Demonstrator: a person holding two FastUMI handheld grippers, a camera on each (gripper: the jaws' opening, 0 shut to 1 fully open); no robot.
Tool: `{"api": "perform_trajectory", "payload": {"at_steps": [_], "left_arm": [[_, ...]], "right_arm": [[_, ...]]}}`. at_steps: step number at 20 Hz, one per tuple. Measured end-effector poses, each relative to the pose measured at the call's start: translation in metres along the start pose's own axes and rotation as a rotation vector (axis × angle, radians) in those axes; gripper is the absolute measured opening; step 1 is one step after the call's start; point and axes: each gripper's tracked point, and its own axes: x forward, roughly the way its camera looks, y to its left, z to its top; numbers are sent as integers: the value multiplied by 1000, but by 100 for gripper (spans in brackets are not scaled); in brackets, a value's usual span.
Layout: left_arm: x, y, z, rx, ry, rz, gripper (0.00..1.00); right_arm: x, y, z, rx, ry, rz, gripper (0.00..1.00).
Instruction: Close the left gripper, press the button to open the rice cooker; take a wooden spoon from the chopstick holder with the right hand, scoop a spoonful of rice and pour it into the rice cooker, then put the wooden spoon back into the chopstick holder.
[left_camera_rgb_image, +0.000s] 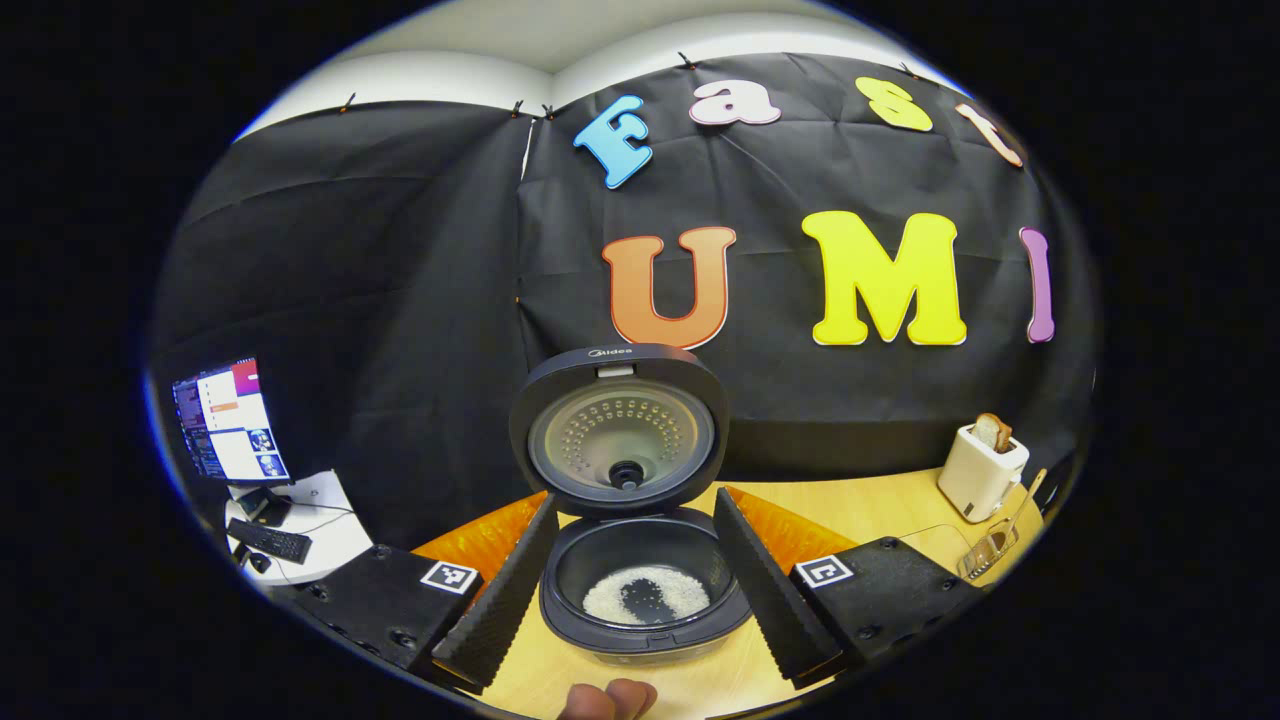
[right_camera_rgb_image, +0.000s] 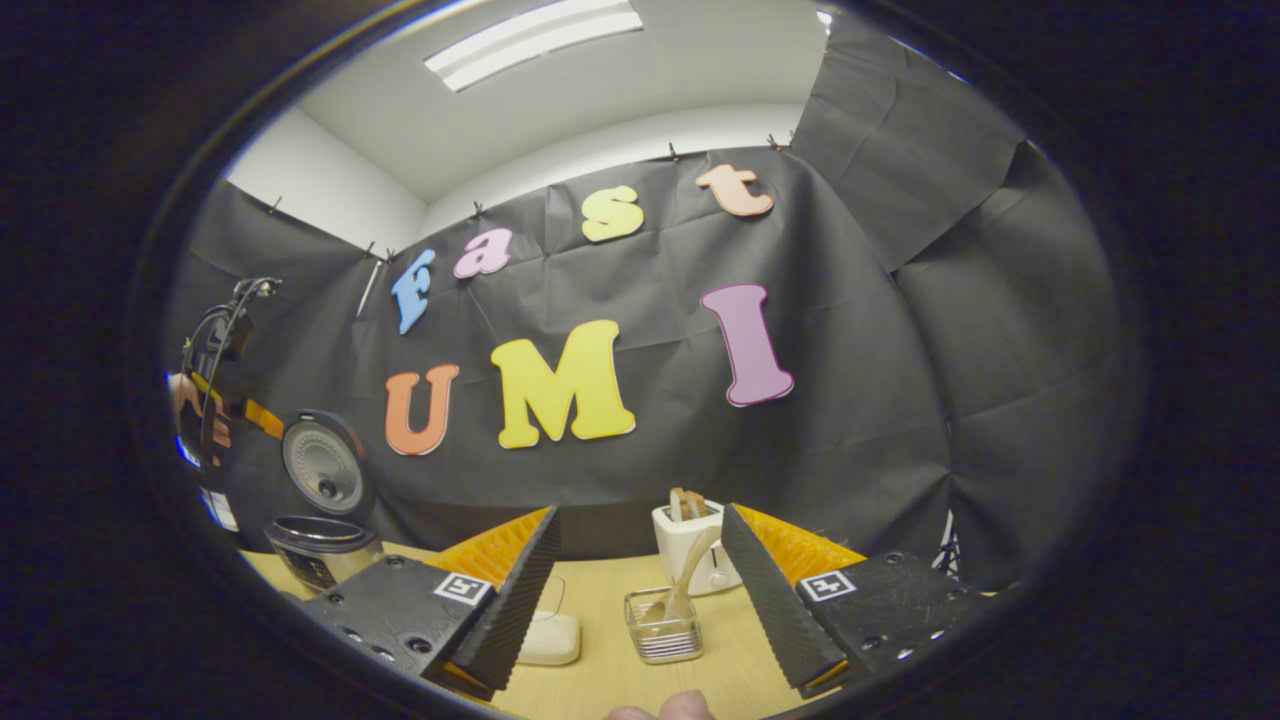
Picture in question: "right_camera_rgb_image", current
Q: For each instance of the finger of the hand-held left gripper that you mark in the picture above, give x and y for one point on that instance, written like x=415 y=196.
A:
x=262 y=418

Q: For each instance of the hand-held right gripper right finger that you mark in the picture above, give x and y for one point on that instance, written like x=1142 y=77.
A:
x=775 y=610

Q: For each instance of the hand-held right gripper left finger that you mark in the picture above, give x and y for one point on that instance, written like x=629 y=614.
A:
x=510 y=610

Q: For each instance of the black silver rice cooker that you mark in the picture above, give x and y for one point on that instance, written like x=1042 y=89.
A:
x=325 y=465

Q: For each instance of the wooden spoon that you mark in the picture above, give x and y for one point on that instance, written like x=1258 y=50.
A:
x=690 y=570

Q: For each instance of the clear plastic container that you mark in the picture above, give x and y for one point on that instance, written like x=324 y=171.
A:
x=552 y=595

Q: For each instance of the computer monitor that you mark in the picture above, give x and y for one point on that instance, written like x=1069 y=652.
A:
x=220 y=510

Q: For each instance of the white toaster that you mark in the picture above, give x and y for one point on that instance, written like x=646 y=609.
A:
x=675 y=545

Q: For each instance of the toasted bread slice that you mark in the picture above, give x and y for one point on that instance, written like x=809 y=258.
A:
x=688 y=502

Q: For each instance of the black backdrop cloth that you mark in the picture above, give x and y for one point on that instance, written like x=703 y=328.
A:
x=900 y=350

